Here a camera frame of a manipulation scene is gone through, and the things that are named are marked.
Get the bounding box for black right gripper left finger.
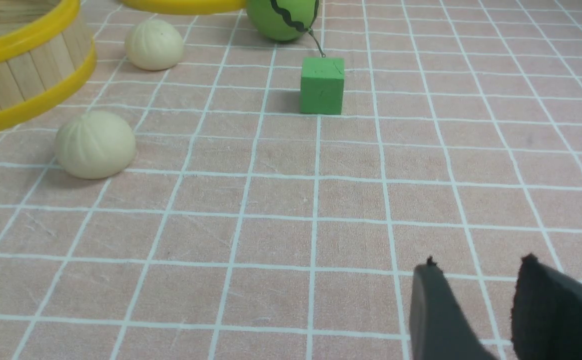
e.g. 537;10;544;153
409;257;495;360

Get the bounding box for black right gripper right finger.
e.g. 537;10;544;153
512;253;582;360

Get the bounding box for white steamed bun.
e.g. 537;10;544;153
54;111;137;180
124;18;184;71

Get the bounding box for bamboo steamer lid yellow rim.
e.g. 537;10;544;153
121;0;246;16

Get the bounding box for bamboo steamer tray yellow rims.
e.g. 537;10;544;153
0;0;97;132

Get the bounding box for pink checkered tablecloth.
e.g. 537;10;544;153
0;0;582;360

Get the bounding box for green cube block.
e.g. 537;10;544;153
300;57;345;116

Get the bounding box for green toy watermelon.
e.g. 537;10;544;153
245;0;326;59

